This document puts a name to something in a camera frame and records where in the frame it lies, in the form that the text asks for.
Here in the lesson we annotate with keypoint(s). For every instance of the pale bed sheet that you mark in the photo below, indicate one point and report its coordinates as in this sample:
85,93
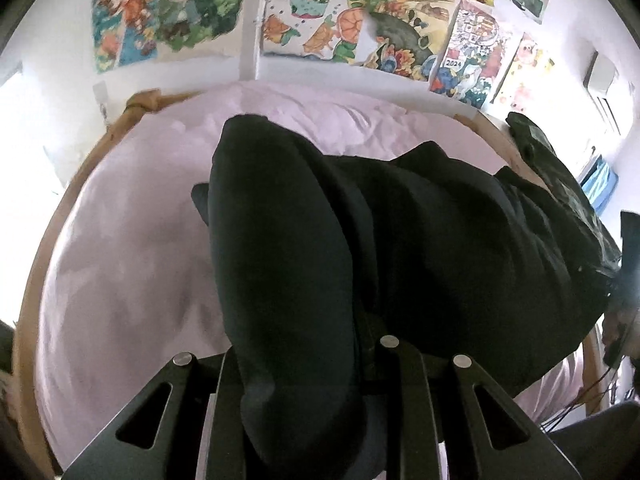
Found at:
125,235

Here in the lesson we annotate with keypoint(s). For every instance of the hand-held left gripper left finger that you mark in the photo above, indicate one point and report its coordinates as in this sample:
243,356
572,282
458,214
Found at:
220,410

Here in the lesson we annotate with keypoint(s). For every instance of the calendar wall poster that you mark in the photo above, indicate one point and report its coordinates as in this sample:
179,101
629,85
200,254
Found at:
472,55

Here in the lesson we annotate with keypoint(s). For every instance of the wooden bed frame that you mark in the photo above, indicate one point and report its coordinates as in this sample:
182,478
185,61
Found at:
145,101

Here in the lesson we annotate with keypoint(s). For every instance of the green crocodile wall poster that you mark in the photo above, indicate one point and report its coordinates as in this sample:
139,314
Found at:
410,30

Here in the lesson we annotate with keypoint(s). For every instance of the cartoon child wall poster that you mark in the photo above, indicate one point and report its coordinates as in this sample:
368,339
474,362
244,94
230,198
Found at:
170,5

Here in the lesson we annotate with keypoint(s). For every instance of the person's dark clothing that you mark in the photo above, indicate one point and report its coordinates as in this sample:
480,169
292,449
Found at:
610,440

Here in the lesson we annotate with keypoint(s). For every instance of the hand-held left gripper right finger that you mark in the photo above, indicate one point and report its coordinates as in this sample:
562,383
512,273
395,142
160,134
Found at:
407,410

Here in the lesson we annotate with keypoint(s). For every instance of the dark green glossy jacket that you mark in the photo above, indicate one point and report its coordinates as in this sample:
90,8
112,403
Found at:
565,185

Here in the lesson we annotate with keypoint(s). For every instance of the blue cloth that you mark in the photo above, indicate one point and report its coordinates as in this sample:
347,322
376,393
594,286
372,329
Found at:
600,182

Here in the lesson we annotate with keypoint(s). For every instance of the fish and fruit wall poster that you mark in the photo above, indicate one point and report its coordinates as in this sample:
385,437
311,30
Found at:
310,15

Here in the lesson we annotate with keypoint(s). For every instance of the pink wall poster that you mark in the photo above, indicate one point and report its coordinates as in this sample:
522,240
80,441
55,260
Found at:
525,70

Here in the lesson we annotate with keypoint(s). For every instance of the white air conditioner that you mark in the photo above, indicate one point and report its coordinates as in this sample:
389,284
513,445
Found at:
602,77

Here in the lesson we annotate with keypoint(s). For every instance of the black sweatshirt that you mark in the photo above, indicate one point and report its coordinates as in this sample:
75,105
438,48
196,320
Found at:
400,240

